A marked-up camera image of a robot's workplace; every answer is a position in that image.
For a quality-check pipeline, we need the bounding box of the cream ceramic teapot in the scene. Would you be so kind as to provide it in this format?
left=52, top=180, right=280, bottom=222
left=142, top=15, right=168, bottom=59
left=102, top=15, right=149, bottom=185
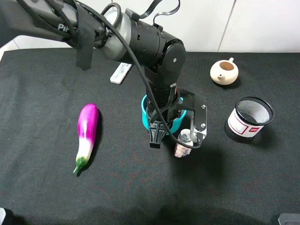
left=210, top=58, right=239, bottom=85

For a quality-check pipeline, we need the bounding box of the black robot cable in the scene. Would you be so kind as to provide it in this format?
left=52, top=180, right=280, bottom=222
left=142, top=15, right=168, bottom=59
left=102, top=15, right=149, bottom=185
left=77, top=0, right=202, bottom=150

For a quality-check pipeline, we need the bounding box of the purple toy eggplant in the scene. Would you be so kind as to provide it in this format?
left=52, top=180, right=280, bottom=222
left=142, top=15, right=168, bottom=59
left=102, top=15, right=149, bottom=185
left=73, top=104, right=99, bottom=174

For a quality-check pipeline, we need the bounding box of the black table cloth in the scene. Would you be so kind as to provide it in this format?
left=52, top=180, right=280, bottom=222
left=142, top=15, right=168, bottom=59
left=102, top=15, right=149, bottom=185
left=0, top=48, right=300, bottom=225

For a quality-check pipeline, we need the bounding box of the black mesh pen holder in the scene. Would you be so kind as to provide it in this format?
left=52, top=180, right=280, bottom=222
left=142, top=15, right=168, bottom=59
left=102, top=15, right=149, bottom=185
left=225, top=96, right=275, bottom=143

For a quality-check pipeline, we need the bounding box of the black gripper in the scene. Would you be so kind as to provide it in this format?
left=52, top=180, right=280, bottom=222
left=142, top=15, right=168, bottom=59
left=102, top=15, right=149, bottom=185
left=146, top=92, right=182, bottom=148

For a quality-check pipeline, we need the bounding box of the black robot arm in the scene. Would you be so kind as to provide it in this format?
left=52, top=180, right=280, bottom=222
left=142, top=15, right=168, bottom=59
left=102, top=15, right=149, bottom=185
left=0, top=0, right=186, bottom=148

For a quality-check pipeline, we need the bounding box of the grey device bottom left corner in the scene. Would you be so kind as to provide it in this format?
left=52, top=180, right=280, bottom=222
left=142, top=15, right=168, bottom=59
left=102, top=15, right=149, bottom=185
left=0, top=208, right=7, bottom=225

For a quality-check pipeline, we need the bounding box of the teal toy saucepan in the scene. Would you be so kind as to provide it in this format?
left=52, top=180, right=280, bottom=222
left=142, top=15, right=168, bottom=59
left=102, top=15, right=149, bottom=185
left=141, top=95, right=187, bottom=133

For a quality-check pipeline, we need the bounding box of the grey device corner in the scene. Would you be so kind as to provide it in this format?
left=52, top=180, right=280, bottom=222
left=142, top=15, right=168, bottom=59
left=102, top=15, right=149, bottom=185
left=278, top=213, right=300, bottom=225
left=0, top=208, right=7, bottom=225

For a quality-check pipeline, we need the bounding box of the grey device bottom right corner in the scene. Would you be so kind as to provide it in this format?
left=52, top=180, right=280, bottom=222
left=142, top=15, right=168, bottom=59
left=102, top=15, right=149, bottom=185
left=278, top=213, right=300, bottom=225

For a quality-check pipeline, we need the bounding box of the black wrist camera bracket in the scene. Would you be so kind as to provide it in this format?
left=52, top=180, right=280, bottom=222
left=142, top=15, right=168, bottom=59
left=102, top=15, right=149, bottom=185
left=176, top=89, right=207, bottom=146

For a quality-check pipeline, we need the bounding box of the small jar of pink candy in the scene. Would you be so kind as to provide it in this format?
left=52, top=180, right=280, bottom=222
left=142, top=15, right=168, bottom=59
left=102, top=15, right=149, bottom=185
left=174, top=129, right=194, bottom=158

